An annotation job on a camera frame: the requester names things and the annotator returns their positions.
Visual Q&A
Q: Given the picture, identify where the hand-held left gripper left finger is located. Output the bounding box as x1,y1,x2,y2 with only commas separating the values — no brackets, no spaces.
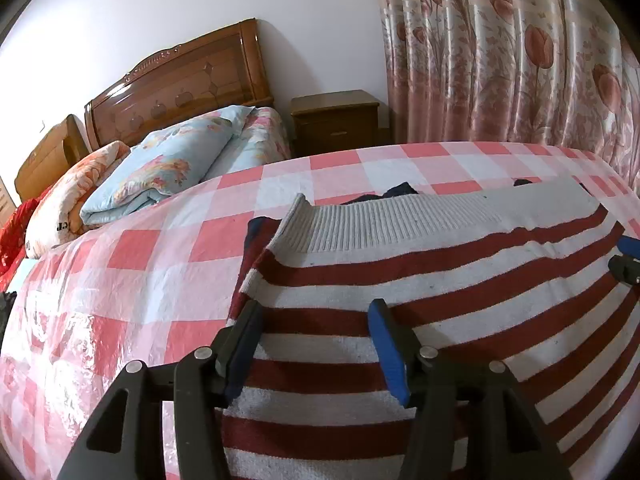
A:
57,300,266,480

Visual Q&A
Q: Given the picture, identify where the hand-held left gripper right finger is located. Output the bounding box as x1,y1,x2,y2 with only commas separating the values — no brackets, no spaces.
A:
367,298,573,480

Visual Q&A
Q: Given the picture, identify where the red grey striped sweater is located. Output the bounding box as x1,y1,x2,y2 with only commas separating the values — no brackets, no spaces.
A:
220,177,640,480

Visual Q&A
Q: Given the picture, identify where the pink checkered blanket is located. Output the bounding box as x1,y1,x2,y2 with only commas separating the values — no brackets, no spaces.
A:
0,141,640,480

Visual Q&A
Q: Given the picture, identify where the light blue floral quilt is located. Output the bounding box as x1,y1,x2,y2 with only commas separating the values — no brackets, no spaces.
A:
80,105,259,226

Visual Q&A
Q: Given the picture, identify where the floral bed sheet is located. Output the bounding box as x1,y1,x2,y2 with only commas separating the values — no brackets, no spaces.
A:
202,106,292,181

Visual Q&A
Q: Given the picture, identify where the pink tulip curtain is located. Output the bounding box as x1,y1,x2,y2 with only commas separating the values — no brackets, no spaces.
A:
372,0,640,197

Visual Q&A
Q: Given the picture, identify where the wooden nightstand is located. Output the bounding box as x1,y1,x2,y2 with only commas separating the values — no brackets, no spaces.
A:
290,90,381,159

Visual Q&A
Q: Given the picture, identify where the orange floral pillow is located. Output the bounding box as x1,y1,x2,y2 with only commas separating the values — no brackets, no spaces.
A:
25,140,132,260

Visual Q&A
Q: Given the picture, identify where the red patterned blanket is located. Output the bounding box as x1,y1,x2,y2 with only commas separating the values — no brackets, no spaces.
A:
0,187,52,292

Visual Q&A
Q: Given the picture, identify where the large carved wooden headboard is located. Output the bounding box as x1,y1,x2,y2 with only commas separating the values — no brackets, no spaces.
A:
84,18,275,151

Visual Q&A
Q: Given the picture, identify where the small wooden headboard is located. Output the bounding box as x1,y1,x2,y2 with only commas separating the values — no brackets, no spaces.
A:
14,114,91,202

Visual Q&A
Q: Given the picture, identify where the brown board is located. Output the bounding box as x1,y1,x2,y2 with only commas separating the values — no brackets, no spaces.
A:
0,175,16,227

